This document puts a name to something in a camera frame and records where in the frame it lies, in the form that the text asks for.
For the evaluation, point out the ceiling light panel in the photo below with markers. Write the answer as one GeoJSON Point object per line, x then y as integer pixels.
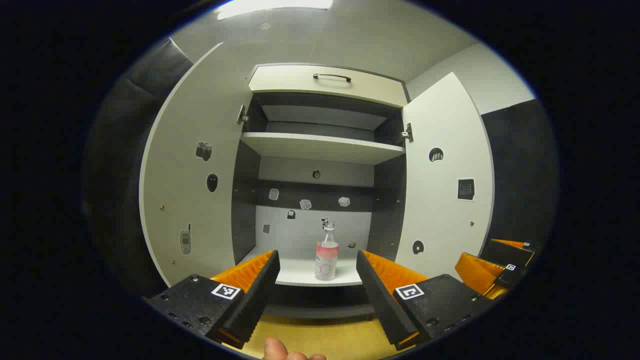
{"type": "Point", "coordinates": [275, 7]}

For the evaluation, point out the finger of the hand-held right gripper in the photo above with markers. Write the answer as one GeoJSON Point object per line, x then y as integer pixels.
{"type": "Point", "coordinates": [477, 272]}
{"type": "Point", "coordinates": [507, 254]}

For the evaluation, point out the metal door hinge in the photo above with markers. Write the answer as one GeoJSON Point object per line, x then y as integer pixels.
{"type": "Point", "coordinates": [243, 116]}
{"type": "Point", "coordinates": [407, 133]}

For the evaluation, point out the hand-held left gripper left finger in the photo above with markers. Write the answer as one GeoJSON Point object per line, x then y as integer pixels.
{"type": "Point", "coordinates": [257, 300]}

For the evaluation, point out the white cabinet drawer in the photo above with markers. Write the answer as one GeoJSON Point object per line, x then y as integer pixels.
{"type": "Point", "coordinates": [300, 82]}

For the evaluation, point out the white cabinet door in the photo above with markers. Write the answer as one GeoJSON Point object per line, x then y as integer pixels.
{"type": "Point", "coordinates": [440, 215]}
{"type": "Point", "coordinates": [200, 215]}

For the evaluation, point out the black backdrop cloth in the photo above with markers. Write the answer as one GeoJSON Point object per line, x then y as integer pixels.
{"type": "Point", "coordinates": [125, 175]}

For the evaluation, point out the white and grey cabinet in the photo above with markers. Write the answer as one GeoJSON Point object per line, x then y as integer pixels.
{"type": "Point", "coordinates": [320, 147]}

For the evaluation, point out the clear bottle with pink label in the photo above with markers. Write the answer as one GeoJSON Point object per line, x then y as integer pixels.
{"type": "Point", "coordinates": [326, 255]}

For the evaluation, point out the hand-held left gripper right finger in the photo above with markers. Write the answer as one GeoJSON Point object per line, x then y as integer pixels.
{"type": "Point", "coordinates": [380, 305]}

